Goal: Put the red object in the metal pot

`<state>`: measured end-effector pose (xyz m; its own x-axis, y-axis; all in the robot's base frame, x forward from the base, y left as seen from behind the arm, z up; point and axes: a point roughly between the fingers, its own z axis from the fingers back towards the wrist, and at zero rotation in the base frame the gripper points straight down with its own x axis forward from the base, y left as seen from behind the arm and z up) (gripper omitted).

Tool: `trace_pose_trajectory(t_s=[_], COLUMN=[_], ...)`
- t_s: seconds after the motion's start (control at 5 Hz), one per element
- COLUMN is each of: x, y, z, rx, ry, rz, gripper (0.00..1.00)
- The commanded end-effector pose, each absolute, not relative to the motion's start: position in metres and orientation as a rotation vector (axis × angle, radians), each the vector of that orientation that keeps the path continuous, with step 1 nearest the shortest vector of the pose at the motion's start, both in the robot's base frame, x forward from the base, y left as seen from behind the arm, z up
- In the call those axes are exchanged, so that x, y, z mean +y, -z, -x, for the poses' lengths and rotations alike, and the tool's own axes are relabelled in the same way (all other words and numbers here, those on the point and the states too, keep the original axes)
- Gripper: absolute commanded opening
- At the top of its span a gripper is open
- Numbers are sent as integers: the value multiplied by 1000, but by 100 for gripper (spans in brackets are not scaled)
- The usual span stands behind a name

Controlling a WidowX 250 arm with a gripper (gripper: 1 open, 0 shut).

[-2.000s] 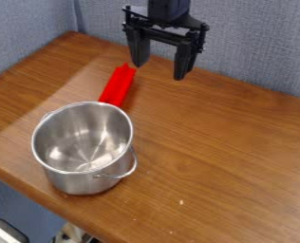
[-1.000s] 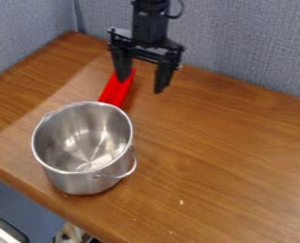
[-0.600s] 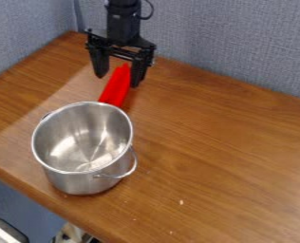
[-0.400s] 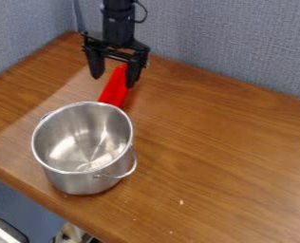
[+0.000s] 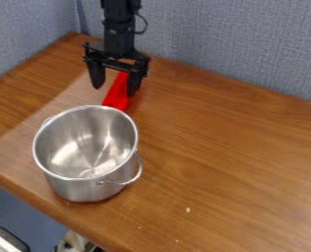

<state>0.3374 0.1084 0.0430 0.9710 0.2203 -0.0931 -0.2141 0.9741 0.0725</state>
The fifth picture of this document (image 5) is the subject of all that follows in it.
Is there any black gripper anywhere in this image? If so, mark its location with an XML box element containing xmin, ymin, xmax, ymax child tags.
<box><xmin>83</xmin><ymin>41</ymin><xmax>150</xmax><ymax>97</ymax></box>

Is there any red rectangular block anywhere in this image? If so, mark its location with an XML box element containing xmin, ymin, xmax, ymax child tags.
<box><xmin>103</xmin><ymin>72</ymin><xmax>130</xmax><ymax>111</ymax></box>

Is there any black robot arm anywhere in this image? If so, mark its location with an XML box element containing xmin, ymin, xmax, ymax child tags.
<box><xmin>83</xmin><ymin>0</ymin><xmax>150</xmax><ymax>96</ymax></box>

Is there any metal pot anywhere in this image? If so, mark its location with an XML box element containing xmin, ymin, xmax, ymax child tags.
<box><xmin>32</xmin><ymin>105</ymin><xmax>143</xmax><ymax>202</ymax></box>

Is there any white object below table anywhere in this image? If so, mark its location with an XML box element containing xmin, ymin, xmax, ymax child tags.
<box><xmin>54</xmin><ymin>229</ymin><xmax>103</xmax><ymax>252</ymax></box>

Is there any grey device below table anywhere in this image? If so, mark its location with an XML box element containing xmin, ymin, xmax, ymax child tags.
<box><xmin>0</xmin><ymin>226</ymin><xmax>31</xmax><ymax>252</ymax></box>

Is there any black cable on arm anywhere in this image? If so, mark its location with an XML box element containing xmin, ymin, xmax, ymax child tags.
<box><xmin>133</xmin><ymin>13</ymin><xmax>149</xmax><ymax>35</ymax></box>

